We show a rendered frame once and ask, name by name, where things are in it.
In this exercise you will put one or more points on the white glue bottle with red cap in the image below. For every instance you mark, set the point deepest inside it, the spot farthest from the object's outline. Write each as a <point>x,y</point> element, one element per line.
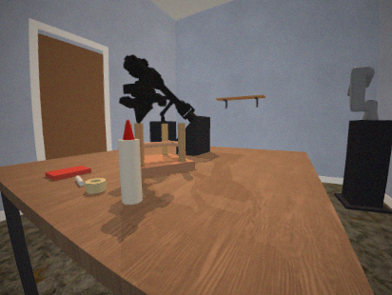
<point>130,168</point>

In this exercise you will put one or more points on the red rectangular block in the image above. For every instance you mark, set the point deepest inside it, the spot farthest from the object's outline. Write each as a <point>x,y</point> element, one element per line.
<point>67,172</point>

